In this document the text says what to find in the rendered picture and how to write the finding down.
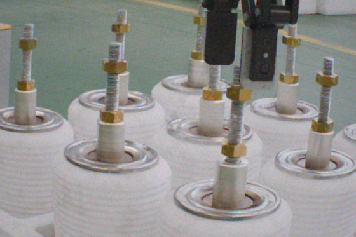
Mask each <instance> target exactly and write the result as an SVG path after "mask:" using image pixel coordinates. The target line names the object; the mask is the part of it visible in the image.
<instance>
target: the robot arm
mask: <svg viewBox="0 0 356 237"><path fill-rule="evenodd" d="M239 1H240V0H200V2H201V5H202V6H203V8H207V10H205V19H204V27H203V42H202V60H203V61H204V62H205V63H206V64H208V65H231V64H232V63H233V62H234V61H235V45H236V32H237V27H236V25H237V18H238V14H237V13H235V12H232V10H236V9H237V7H238V4H239ZM241 5H242V11H243V23H244V25H245V26H246V27H242V29H243V33H242V46H241V61H240V74H239V83H240V85H241V86H243V87H244V88H246V89H248V90H270V89H272V87H273V85H274V83H275V72H276V65H277V63H276V59H277V48H278V44H277V43H278V30H282V29H283V28H284V26H285V25H295V24H296V23H297V20H298V12H299V9H298V8H299V0H285V4H284V5H283V3H282V0H256V5H255V0H241ZM247 27H250V28H247Z"/></svg>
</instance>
